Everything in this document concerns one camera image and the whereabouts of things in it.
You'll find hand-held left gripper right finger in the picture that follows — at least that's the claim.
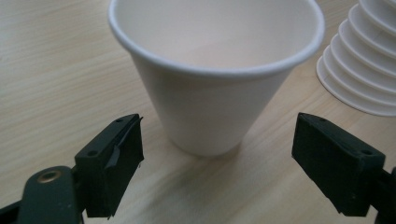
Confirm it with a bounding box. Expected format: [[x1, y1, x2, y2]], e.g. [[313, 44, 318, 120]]
[[290, 112, 387, 217]]

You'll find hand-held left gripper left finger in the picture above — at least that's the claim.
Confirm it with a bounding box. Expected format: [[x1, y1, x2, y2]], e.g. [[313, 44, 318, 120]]
[[74, 113, 145, 218]]

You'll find single white paper cup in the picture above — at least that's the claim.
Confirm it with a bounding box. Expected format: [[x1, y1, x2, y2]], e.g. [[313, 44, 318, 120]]
[[107, 0, 326, 157]]

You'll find stack of white paper cups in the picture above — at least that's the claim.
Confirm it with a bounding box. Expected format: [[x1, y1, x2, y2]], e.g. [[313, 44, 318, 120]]
[[316, 0, 396, 118]]

